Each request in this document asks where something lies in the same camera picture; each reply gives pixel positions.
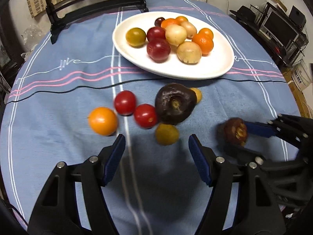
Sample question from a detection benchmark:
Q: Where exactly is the large tan pear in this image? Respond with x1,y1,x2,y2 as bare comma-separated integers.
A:
176,41,202,64

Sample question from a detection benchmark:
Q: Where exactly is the orange tomato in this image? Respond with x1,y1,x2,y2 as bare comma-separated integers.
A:
88,107,118,136

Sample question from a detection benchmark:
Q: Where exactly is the small yellow-green fruit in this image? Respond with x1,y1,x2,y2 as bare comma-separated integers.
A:
155,124,179,146

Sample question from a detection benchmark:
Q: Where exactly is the tan round fruit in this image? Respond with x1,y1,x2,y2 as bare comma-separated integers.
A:
180,21,197,39

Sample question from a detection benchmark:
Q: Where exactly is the green-yellow tomato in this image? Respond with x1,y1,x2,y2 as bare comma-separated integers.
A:
125,28,146,47

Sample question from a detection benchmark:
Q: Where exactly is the large orange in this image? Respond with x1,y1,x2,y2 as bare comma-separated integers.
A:
192,33,214,56

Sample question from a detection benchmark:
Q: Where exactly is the black cable on table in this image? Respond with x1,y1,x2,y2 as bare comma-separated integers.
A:
6,76,287,105

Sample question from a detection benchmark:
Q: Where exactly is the white round plate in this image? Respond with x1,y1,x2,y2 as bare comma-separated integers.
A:
112,11,235,81

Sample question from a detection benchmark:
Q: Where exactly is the blue plaid tablecloth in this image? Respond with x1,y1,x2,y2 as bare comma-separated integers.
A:
1,0,299,234

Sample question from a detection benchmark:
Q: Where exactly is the computer monitor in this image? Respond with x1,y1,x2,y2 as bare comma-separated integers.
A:
261,11,299,48

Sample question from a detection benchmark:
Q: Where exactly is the small dark passion fruit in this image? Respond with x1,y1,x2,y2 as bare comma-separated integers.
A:
223,117,248,146

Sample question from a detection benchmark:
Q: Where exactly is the goldfish screen black stand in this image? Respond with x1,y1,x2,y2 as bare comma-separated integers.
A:
41,0,149,45

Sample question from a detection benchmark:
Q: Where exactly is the red tomato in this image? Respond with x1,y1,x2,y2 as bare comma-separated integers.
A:
134,103,158,129
113,90,137,116

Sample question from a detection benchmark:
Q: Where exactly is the black desk shelf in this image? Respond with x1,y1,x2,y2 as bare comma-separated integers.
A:
230,2,309,67

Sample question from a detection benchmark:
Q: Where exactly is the pale yellow fruit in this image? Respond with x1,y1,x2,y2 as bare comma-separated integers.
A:
165,24,187,46

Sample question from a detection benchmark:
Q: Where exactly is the black hat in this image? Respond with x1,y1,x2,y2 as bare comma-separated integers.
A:
230,5,256,23

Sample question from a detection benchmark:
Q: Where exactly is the white bucket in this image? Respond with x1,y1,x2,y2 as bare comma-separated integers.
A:
291,59,312,91

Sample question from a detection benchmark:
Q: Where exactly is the dark red apple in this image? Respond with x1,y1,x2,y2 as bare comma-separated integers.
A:
146,27,165,42

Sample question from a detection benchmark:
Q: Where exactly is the small orange mandarin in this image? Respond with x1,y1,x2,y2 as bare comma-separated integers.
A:
198,28,214,39

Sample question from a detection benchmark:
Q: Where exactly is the large dark purple fruit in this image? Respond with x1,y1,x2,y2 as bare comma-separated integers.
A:
154,83,197,125

